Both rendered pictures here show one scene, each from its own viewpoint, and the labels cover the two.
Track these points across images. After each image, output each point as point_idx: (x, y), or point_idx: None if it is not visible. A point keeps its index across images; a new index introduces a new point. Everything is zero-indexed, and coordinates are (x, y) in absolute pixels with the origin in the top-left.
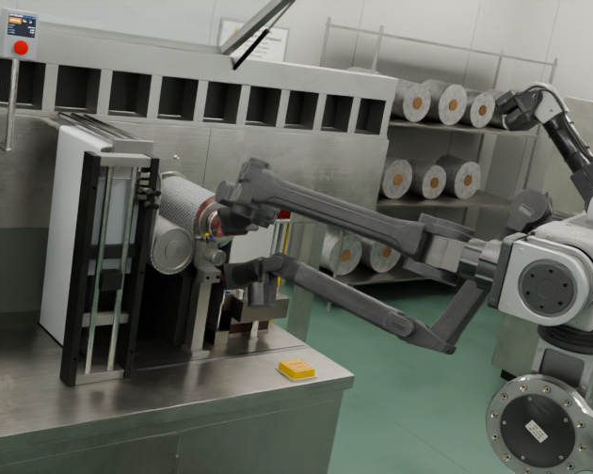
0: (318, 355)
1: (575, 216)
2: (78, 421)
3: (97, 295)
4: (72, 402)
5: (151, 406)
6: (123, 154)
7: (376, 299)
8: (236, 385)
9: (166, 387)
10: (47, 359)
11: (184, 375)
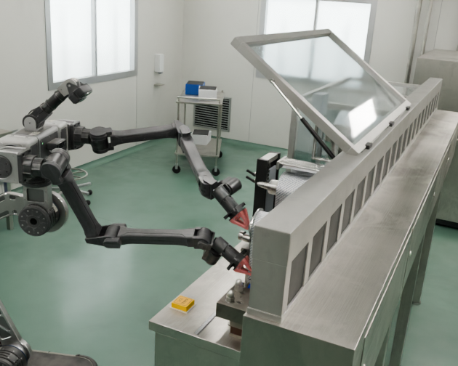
0: (182, 329)
1: (46, 131)
2: (235, 246)
3: None
4: None
5: (222, 260)
6: (269, 156)
7: (137, 229)
8: (203, 285)
9: (229, 271)
10: None
11: (230, 280)
